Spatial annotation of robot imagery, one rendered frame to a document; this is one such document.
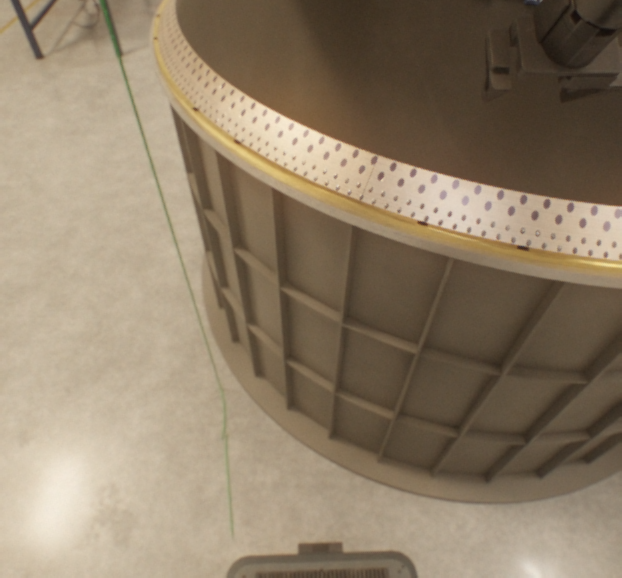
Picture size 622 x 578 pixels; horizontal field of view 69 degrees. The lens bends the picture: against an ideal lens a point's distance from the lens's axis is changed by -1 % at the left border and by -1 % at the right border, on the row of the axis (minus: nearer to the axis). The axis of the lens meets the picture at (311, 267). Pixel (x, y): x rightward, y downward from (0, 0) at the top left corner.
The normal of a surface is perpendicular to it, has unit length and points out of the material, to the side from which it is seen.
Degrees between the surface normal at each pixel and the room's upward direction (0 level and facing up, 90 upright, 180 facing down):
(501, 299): 90
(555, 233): 43
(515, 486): 0
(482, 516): 0
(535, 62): 30
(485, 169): 62
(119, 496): 0
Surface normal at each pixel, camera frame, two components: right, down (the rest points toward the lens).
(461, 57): -0.38, 0.29
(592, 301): -0.13, 0.75
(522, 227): -0.18, 0.02
